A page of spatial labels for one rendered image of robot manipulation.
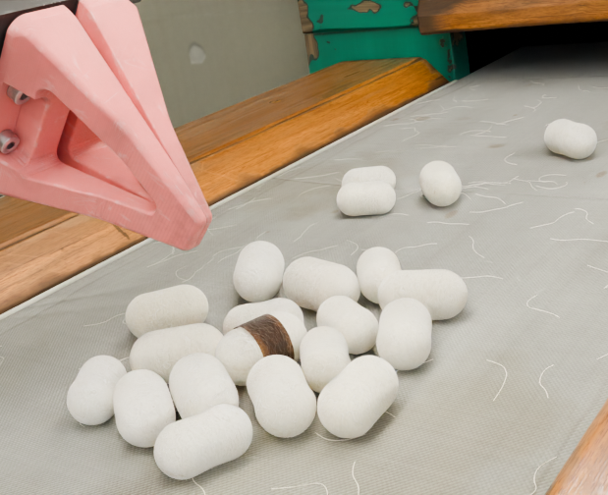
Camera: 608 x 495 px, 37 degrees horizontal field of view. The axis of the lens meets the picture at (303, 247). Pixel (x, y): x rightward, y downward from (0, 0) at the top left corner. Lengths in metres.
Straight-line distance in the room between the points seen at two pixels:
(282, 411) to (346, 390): 0.02
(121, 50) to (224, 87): 1.69
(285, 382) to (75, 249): 0.24
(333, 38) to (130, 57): 0.61
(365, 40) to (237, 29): 1.06
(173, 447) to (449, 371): 0.10
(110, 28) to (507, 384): 0.17
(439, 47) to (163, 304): 0.51
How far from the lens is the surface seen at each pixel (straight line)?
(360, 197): 0.49
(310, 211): 0.52
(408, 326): 0.32
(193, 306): 0.38
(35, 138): 0.30
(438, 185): 0.48
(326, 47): 0.90
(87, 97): 0.28
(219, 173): 0.59
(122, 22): 0.30
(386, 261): 0.38
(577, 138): 0.54
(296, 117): 0.67
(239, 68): 1.94
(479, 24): 0.75
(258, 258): 0.40
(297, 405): 0.29
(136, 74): 0.29
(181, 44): 2.03
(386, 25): 0.86
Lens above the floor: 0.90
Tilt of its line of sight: 20 degrees down
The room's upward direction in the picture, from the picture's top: 10 degrees counter-clockwise
